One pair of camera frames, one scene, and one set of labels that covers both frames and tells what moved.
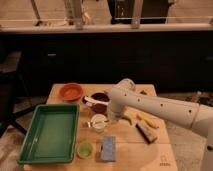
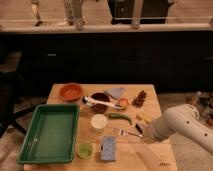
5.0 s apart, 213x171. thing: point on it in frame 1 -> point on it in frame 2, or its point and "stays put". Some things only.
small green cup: (84, 150) stays put
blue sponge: (108, 148) stays put
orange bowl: (71, 91) stays put
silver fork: (98, 125) -> (124, 133)
